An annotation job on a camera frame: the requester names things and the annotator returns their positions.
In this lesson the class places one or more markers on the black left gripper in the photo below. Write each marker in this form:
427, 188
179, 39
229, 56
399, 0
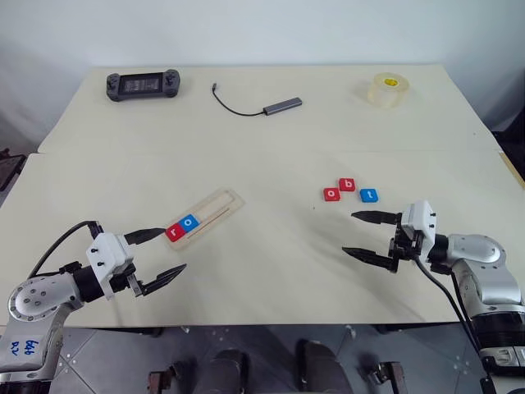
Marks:
123, 281

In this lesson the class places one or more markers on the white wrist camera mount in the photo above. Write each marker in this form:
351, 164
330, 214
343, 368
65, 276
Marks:
422, 221
108, 256

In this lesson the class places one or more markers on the red letter tile o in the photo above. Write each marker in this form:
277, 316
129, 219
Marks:
331, 194

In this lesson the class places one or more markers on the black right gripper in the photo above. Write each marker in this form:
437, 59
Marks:
404, 246

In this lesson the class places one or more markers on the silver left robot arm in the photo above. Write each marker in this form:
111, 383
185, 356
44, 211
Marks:
39, 301

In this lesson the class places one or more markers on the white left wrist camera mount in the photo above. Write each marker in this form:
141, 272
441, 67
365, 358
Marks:
108, 256

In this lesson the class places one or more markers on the blue letter tile o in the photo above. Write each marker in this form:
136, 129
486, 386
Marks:
188, 222

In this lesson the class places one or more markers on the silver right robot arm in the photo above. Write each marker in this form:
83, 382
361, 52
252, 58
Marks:
484, 267

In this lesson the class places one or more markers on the dark rounded shape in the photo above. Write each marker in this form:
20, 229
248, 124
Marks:
227, 371
322, 367

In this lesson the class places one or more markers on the red letter tile b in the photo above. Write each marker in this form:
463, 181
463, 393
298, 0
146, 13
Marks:
348, 184

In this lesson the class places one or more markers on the dark furniture beside table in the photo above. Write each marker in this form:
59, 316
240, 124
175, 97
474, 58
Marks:
510, 131

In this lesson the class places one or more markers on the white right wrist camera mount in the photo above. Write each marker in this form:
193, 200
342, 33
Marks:
422, 221

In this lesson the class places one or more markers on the red letter tile r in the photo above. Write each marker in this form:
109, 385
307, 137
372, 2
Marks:
175, 232

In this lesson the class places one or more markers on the dark grey handheld game console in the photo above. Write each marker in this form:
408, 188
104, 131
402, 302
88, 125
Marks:
141, 85

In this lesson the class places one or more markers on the clear tape roll yellow core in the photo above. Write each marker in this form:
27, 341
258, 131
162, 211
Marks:
387, 90

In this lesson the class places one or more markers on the brown metal floor bracket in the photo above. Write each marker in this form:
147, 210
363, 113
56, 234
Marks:
168, 377
383, 375

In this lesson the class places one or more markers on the dark frame beside table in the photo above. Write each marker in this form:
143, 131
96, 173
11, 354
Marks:
10, 170

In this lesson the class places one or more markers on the blue letter tile t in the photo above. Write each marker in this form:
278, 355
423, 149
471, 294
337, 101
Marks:
369, 195

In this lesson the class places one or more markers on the wooden letter tray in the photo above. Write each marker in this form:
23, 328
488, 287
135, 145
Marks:
213, 213

